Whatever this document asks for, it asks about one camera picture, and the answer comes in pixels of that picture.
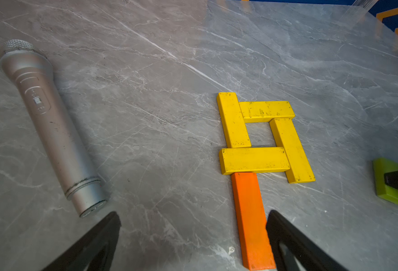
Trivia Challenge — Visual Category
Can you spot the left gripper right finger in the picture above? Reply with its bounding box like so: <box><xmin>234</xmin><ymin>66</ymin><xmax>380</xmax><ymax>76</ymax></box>
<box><xmin>266</xmin><ymin>210</ymin><xmax>346</xmax><ymax>271</ymax></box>

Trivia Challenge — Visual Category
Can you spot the yellow block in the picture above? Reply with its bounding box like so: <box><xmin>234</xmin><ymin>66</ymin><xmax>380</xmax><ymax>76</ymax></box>
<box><xmin>219</xmin><ymin>147</ymin><xmax>290</xmax><ymax>175</ymax></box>
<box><xmin>239</xmin><ymin>101</ymin><xmax>295</xmax><ymax>123</ymax></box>
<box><xmin>217</xmin><ymin>93</ymin><xmax>252</xmax><ymax>149</ymax></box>
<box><xmin>269</xmin><ymin>118</ymin><xmax>316</xmax><ymax>184</ymax></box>

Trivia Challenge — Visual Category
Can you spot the grey microphone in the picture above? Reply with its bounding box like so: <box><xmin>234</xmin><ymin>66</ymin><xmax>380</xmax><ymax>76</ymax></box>
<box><xmin>0</xmin><ymin>40</ymin><xmax>107</xmax><ymax>218</ymax></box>

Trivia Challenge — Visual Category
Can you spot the orange block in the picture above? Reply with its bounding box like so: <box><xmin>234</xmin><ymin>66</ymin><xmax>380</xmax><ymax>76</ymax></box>
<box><xmin>231</xmin><ymin>173</ymin><xmax>276</xmax><ymax>271</ymax></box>

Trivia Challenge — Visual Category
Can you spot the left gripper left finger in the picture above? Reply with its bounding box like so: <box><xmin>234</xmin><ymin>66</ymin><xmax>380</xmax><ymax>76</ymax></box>
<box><xmin>44</xmin><ymin>211</ymin><xmax>121</xmax><ymax>271</ymax></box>

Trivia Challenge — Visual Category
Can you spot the green block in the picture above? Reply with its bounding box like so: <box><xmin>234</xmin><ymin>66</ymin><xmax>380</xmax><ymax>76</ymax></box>
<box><xmin>372</xmin><ymin>157</ymin><xmax>398</xmax><ymax>207</ymax></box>

